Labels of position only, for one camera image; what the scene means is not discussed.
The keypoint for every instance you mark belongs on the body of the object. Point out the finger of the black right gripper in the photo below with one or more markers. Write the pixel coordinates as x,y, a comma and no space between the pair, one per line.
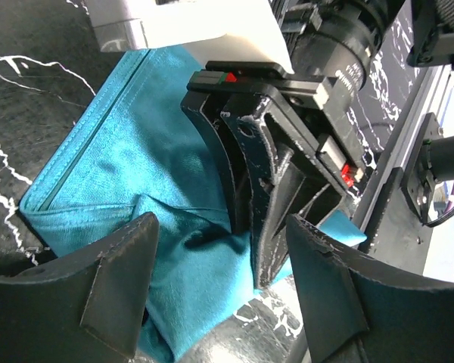
203,110
285,176

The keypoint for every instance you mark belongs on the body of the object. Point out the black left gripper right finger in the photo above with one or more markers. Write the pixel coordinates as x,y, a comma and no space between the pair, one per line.
358,309

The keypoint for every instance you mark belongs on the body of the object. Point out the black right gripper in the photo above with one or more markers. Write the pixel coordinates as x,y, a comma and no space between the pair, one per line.
331,45

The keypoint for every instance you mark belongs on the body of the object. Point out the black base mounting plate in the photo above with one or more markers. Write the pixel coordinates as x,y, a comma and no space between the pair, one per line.
399,193

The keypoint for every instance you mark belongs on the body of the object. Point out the teal cloth napkin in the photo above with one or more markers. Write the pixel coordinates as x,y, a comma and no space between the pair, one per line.
134,151

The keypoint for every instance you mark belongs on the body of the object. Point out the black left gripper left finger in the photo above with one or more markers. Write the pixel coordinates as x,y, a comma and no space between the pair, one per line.
87,306

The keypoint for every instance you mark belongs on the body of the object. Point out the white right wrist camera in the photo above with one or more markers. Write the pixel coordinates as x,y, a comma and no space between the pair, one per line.
208,30

